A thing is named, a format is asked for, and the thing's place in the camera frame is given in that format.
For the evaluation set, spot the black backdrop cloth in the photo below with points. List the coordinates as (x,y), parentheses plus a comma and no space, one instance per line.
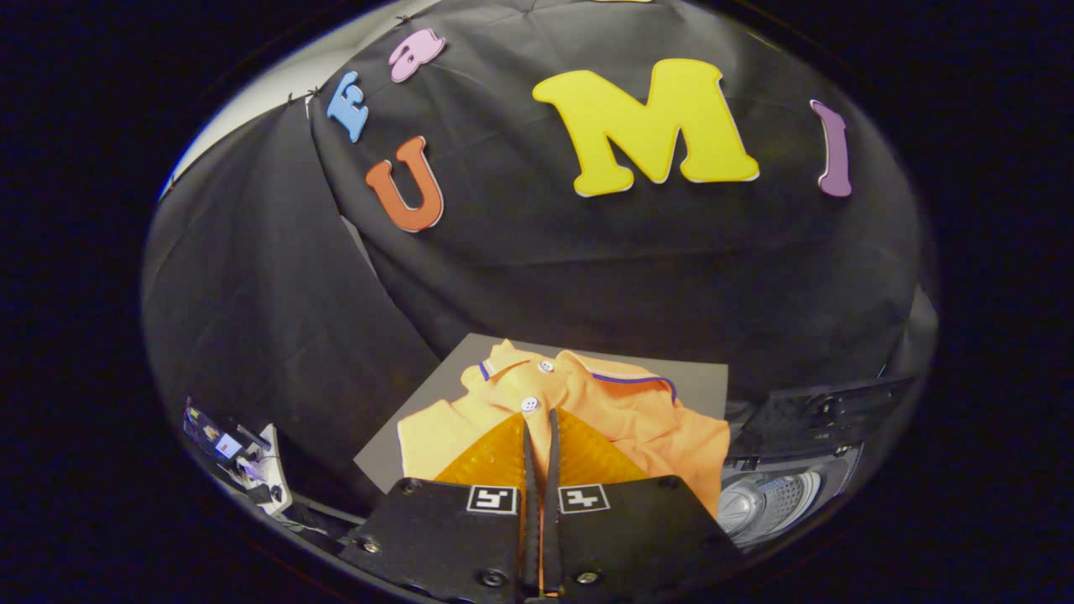
(587,277)

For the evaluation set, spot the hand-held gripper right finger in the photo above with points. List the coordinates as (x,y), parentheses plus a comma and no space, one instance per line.
(638,528)

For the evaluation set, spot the grey and black cabinet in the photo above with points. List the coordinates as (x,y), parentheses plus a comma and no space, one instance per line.
(696,386)

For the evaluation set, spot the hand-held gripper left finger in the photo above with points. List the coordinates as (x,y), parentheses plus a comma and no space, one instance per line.
(445,528)

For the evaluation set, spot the orange polo shirt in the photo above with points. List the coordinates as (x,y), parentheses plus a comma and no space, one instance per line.
(621,411)

